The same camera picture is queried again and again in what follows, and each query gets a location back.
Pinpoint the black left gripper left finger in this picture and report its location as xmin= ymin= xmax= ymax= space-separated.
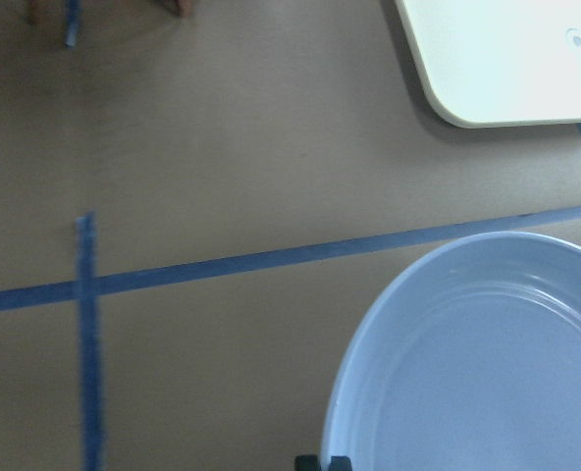
xmin=293 ymin=454 xmax=320 ymax=471

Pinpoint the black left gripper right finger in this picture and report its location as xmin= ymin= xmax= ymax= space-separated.
xmin=329 ymin=456 xmax=352 ymax=471

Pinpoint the blue plate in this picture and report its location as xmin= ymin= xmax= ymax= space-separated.
xmin=320 ymin=232 xmax=581 ymax=470

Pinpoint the cream rectangular tray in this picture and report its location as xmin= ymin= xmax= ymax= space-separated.
xmin=396 ymin=1 xmax=581 ymax=129

